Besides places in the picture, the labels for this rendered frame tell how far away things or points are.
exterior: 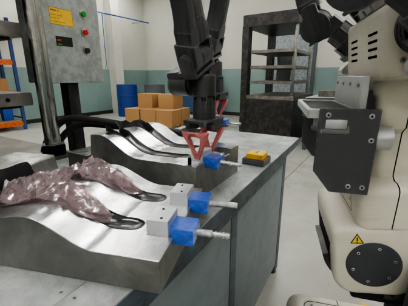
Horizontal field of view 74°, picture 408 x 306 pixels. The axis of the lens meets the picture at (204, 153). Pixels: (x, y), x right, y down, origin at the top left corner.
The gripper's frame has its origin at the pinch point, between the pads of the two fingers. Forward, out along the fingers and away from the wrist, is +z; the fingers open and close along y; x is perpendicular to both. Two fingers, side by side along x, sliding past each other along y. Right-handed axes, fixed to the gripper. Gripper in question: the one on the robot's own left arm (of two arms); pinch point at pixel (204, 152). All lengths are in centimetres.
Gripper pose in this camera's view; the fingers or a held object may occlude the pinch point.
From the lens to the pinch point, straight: 70.9
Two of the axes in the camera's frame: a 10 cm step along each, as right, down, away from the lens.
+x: 8.7, 1.4, -4.7
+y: -4.9, 2.4, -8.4
